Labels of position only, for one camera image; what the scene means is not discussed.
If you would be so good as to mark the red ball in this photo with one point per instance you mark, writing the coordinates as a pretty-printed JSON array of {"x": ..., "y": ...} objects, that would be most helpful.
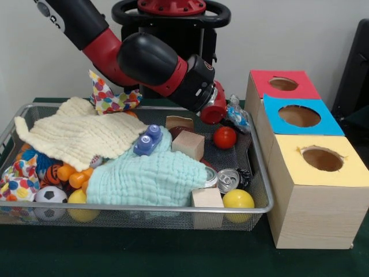
[{"x": 225, "y": 138}]

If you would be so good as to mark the black and white soccer ball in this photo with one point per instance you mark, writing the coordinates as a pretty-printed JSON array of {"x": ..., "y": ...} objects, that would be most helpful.
[{"x": 50, "y": 196}]

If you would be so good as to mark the large wooden cube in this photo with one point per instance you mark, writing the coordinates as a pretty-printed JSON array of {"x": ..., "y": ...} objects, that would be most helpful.
[{"x": 188, "y": 145}]

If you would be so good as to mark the pale yellow muslin cloth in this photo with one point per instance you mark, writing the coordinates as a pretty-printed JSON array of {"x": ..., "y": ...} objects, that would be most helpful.
[{"x": 81, "y": 135}]

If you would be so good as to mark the small wooden cube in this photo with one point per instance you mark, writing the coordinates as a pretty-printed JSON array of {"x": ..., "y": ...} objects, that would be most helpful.
[{"x": 207, "y": 198}]

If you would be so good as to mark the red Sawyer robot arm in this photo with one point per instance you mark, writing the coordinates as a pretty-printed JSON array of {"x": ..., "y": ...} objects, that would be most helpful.
[{"x": 144, "y": 60}]

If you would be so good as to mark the clear mesh bin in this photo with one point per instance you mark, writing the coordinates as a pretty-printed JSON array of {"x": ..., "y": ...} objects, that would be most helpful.
[{"x": 34, "y": 112}]

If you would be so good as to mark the flat tan wooden block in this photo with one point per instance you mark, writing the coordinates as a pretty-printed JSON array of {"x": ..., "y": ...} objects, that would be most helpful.
[{"x": 179, "y": 122}]

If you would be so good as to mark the brown toy football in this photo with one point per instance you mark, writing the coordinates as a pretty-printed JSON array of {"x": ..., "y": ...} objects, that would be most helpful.
[{"x": 180, "y": 131}]

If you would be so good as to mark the colourful polka-dot cloth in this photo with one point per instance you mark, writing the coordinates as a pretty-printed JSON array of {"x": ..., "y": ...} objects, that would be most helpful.
[{"x": 109, "y": 99}]

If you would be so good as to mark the mint green muslin cloth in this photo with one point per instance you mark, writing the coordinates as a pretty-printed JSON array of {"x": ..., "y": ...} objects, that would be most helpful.
[{"x": 150, "y": 179}]

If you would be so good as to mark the small clear plastic bottle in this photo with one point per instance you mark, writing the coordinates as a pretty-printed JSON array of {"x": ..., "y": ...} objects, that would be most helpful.
[{"x": 238, "y": 116}]

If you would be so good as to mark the wooden box with three holes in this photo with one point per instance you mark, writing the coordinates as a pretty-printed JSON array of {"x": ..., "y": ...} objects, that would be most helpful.
[{"x": 314, "y": 202}]

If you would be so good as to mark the black chair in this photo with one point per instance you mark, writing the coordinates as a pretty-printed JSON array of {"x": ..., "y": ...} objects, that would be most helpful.
[{"x": 354, "y": 69}]

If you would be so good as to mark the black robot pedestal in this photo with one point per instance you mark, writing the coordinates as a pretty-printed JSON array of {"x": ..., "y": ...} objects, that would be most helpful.
[{"x": 173, "y": 23}]

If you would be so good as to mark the black soda can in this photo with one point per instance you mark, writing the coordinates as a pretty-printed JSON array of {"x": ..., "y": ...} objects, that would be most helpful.
[{"x": 229, "y": 180}]

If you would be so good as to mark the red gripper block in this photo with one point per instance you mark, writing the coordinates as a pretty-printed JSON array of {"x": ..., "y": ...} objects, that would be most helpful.
[{"x": 218, "y": 107}]

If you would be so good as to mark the yellow smiley ball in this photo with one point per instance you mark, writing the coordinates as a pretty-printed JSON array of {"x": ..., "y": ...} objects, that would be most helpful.
[{"x": 238, "y": 199}]

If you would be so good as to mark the blue toy car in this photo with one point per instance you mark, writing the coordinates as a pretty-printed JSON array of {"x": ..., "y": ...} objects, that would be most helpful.
[{"x": 147, "y": 142}]

